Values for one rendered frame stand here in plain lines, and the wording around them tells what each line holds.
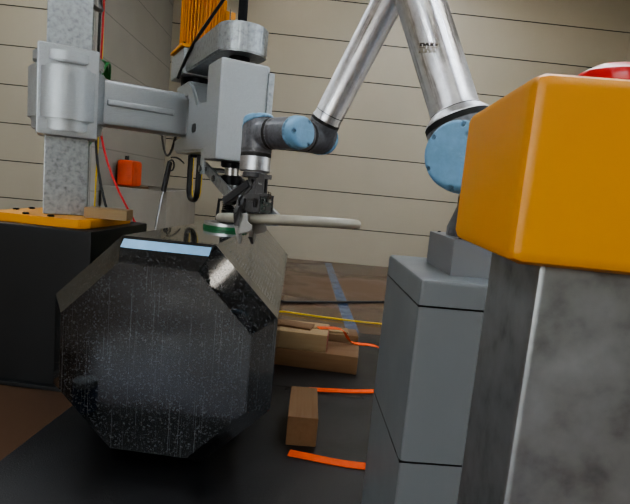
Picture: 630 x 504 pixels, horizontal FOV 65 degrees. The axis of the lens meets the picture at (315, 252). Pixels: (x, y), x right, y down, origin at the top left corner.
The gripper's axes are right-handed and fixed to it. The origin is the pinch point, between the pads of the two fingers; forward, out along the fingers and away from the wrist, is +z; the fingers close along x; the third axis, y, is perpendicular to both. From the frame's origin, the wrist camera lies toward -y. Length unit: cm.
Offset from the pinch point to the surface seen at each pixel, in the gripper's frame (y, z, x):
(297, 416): -4, 69, 44
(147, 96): -115, -63, 56
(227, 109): -49, -50, 43
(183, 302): -22.4, 22.5, -1.4
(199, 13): -102, -110, 76
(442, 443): 67, 41, -6
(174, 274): -25.2, 13.6, -3.4
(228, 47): -49, -75, 41
